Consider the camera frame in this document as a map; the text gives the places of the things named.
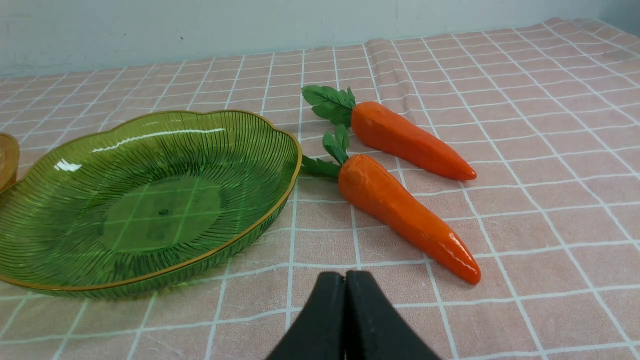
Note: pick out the pink checkered tablecloth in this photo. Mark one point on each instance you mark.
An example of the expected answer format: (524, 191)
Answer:
(547, 115)

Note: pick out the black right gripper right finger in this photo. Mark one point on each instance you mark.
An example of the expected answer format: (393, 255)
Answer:
(374, 330)

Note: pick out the orange toy carrot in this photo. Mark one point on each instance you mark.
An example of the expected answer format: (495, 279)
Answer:
(371, 188)
(379, 128)

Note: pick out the amber ribbed plastic plate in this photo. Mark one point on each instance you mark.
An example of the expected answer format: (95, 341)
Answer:
(9, 160)

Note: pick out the green ribbed plastic plate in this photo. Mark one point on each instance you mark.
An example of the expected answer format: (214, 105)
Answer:
(148, 204)

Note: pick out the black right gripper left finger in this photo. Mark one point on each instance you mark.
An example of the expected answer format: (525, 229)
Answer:
(317, 332)

